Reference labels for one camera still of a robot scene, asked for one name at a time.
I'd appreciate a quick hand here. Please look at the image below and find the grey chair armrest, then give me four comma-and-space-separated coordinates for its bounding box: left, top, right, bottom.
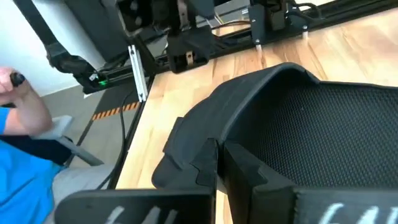
30, 114, 105, 167

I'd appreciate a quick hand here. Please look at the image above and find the person's hand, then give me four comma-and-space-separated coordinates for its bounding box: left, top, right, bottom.
0, 66, 25, 106

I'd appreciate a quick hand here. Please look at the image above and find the person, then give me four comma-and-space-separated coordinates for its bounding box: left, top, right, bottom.
0, 106, 116, 224

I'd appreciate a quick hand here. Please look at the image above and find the black rubber slide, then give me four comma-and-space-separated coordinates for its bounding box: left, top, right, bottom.
151, 62, 398, 190

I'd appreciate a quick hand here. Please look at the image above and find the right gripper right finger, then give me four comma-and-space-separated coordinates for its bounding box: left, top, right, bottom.
221, 140, 398, 224

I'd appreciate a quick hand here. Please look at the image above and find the black bracket plate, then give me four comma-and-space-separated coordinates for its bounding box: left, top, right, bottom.
248, 3, 267, 46

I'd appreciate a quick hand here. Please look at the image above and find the black floor cable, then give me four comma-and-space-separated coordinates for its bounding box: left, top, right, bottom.
95, 89, 135, 190

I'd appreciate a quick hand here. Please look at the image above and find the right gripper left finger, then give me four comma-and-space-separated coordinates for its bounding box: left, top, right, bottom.
54, 138, 219, 224

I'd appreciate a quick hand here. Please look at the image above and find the black clamp block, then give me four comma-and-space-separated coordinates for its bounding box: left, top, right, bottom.
167, 24, 216, 75

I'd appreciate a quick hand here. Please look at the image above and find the silver aluminium bracket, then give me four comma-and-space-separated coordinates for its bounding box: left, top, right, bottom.
127, 44, 148, 103

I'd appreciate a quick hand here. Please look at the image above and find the person's forearm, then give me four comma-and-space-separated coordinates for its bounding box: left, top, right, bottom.
0, 83, 53, 137

